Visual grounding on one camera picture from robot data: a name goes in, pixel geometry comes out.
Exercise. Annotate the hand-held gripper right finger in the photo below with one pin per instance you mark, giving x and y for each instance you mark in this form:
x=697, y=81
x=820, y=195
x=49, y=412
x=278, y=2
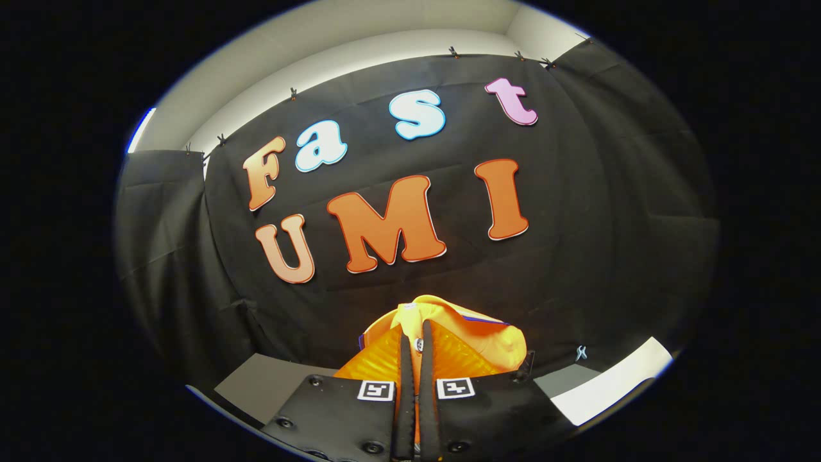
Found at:
x=430, y=410

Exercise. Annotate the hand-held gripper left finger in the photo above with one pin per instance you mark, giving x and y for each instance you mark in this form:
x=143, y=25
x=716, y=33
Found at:
x=404, y=410

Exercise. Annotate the yellow polo shirt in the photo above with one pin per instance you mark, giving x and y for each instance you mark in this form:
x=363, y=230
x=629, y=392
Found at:
x=500, y=350

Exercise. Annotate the black backdrop cloth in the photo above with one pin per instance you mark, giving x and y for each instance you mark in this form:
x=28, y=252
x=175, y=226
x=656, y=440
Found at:
x=564, y=256

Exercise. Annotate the row of black cloth clips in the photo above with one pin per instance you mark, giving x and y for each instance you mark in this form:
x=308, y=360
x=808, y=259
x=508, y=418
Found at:
x=453, y=51

